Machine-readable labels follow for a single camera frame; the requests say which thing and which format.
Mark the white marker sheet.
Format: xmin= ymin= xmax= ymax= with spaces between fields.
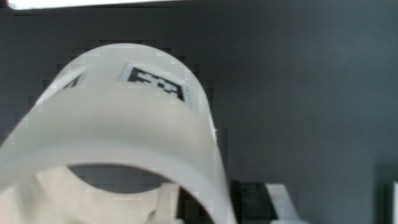
xmin=7 ymin=0 xmax=179 ymax=10

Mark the white lamp shade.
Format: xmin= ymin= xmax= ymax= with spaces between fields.
xmin=0 ymin=43 xmax=236 ymax=224

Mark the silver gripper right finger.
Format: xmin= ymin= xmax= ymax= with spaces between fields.
xmin=391 ymin=182 xmax=398 ymax=224

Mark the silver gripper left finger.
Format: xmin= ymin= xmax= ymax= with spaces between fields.
xmin=231 ymin=181 xmax=309 ymax=224

